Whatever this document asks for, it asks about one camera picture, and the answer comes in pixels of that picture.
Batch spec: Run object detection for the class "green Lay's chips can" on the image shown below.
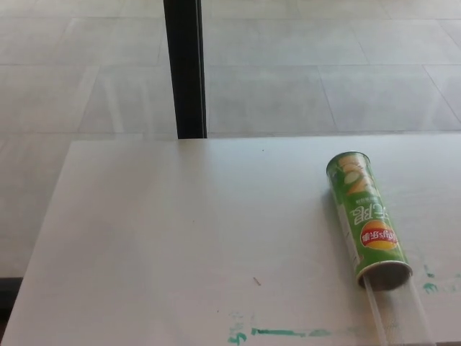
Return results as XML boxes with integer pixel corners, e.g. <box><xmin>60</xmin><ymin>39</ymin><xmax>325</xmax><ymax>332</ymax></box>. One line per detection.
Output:
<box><xmin>326</xmin><ymin>151</ymin><xmax>413</xmax><ymax>290</ymax></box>

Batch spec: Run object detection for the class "clear plastic chips tray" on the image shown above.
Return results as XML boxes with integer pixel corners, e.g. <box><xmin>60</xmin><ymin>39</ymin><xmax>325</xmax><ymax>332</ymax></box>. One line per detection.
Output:
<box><xmin>363</xmin><ymin>270</ymin><xmax>441</xmax><ymax>346</ymax></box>

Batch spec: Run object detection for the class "black vertical window frame post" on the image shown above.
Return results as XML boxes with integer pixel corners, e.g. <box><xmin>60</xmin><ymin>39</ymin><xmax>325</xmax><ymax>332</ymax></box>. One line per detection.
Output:
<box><xmin>163</xmin><ymin>0</ymin><xmax>208</xmax><ymax>140</ymax></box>

